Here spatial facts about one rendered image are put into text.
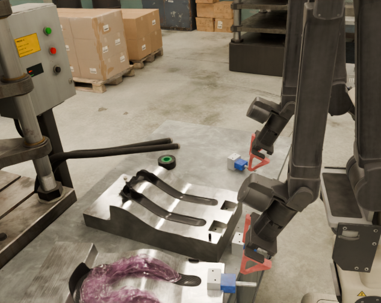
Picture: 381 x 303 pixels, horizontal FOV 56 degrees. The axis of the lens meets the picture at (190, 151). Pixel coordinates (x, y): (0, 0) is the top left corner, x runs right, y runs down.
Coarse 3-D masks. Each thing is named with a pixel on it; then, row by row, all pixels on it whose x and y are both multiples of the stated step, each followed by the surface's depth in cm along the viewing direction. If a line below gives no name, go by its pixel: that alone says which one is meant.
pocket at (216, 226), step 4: (212, 224) 114; (216, 224) 115; (220, 224) 114; (224, 224) 113; (212, 228) 115; (216, 228) 114; (220, 228) 114; (224, 228) 113; (216, 232) 113; (220, 232) 113; (224, 232) 111
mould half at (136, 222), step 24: (144, 168) 135; (144, 192) 123; (192, 192) 128; (216, 192) 126; (96, 216) 123; (120, 216) 118; (144, 216) 115; (216, 216) 115; (240, 216) 128; (144, 240) 118; (168, 240) 114; (192, 240) 109; (216, 240) 106
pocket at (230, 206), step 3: (225, 201) 123; (228, 201) 122; (231, 201) 122; (222, 204) 121; (225, 204) 124; (228, 204) 123; (231, 204) 122; (234, 204) 122; (237, 204) 121; (222, 207) 121; (225, 207) 123; (228, 207) 123; (231, 207) 123; (234, 207) 123; (228, 210) 122; (231, 210) 122; (234, 210) 120
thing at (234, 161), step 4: (232, 156) 153; (236, 156) 153; (240, 156) 154; (228, 160) 153; (232, 160) 151; (236, 160) 152; (240, 160) 153; (244, 160) 153; (228, 164) 154; (232, 164) 152; (236, 164) 151; (240, 164) 150; (244, 164) 151; (232, 168) 154; (236, 168) 155; (240, 168) 151; (244, 168) 152
